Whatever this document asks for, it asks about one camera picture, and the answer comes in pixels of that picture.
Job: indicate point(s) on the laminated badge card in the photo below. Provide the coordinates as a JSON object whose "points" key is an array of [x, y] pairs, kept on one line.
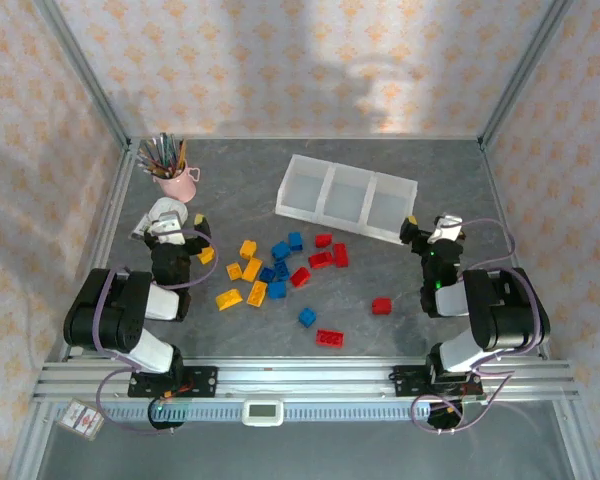
{"points": [[81, 419]]}

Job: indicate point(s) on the aluminium frame post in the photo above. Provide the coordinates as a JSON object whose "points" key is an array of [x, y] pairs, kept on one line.
{"points": [[87, 75], [520, 75]]}

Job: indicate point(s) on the yellow lego brick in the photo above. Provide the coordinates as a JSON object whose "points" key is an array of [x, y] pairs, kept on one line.
{"points": [[247, 248], [234, 270], [229, 299], [252, 269], [257, 293], [206, 256]]}

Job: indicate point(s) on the aluminium side rail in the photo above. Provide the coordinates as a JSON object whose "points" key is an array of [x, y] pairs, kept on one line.
{"points": [[115, 210], [500, 200]]}

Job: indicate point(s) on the blue lego brick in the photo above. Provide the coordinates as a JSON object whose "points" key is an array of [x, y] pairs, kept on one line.
{"points": [[307, 317], [266, 274], [280, 249], [277, 289], [281, 269], [295, 241]]}

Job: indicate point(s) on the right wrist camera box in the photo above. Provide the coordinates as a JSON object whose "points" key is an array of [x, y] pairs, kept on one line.
{"points": [[447, 225]]}

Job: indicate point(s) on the coloured pencil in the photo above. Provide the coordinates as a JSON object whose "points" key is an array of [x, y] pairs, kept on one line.
{"points": [[182, 155], [172, 154], [149, 169], [165, 154], [151, 160]]}

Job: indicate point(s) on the white digital display device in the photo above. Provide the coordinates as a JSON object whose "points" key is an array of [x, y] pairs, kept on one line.
{"points": [[263, 412]]}

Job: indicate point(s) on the black round base connector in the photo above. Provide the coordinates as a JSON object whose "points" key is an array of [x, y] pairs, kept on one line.
{"points": [[445, 419], [166, 420]]}

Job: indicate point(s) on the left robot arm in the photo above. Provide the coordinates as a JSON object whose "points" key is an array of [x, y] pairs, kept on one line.
{"points": [[110, 310]]}

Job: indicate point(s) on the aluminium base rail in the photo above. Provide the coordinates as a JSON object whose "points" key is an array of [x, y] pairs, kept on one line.
{"points": [[305, 375]]}

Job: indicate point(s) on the aluminium back rail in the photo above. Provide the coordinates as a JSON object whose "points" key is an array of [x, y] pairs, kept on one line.
{"points": [[305, 137]]}

